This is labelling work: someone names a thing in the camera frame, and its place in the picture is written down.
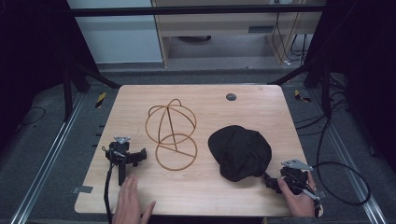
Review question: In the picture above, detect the black curtain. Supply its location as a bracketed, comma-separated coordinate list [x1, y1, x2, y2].
[0, 0, 101, 153]
[304, 0, 396, 174]

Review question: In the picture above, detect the light wooden desk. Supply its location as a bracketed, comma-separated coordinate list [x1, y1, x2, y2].
[150, 0, 327, 68]

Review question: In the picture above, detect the metal floor rail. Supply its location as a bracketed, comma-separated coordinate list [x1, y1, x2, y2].
[8, 92, 86, 224]
[307, 89, 389, 224]

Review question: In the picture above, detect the black horizontal frame bar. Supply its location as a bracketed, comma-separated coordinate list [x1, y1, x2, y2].
[69, 4, 327, 18]

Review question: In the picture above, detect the yellow black floor tape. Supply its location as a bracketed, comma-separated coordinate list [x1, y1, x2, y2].
[94, 91, 107, 109]
[293, 89, 312, 104]

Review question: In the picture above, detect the wooden wire hat stand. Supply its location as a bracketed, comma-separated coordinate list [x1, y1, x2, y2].
[145, 98, 199, 172]

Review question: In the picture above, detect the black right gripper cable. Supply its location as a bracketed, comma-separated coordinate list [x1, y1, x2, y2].
[311, 115, 373, 207]

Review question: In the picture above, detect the bundle of hanging cables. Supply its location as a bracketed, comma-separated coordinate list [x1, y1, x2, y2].
[271, 11, 310, 67]

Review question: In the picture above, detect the person's right hand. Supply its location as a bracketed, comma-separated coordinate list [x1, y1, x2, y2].
[276, 170, 318, 218]

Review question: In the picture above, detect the black cap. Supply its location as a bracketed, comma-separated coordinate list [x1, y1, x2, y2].
[207, 124, 273, 183]

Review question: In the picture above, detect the thin black floor cable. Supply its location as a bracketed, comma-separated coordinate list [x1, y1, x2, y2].
[19, 105, 47, 127]

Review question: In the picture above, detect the black metal stand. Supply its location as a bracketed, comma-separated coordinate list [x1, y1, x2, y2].
[268, 60, 333, 119]
[61, 60, 121, 123]

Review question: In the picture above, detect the person's left hand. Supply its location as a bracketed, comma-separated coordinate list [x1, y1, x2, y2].
[112, 173, 157, 224]

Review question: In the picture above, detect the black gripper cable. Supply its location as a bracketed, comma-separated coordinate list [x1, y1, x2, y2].
[311, 115, 373, 207]
[101, 145, 116, 224]

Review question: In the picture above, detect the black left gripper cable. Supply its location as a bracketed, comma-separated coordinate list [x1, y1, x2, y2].
[101, 145, 116, 224]

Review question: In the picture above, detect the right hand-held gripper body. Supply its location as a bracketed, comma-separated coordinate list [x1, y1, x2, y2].
[279, 159, 321, 201]

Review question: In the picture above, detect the bundle of black floor cables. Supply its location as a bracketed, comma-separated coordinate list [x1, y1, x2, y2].
[294, 74, 351, 137]

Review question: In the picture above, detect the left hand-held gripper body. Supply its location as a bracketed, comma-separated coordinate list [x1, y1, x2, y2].
[105, 135, 134, 187]

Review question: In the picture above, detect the white cabinet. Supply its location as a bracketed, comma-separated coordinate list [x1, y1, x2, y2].
[66, 0, 164, 65]

